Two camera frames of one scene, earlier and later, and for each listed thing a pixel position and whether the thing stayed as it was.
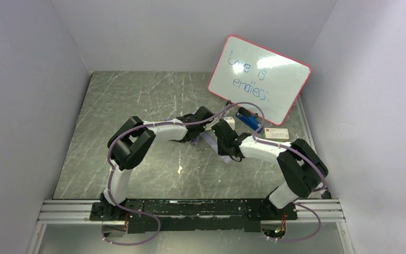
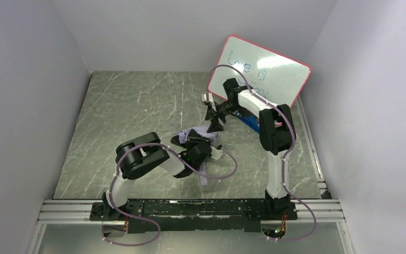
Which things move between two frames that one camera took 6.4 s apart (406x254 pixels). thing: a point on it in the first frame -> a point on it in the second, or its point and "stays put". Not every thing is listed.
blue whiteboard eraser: [245, 116] stays put
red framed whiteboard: [246, 73] stays put
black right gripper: [227, 141] -> [216, 109]
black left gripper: [192, 129] -> [192, 141]
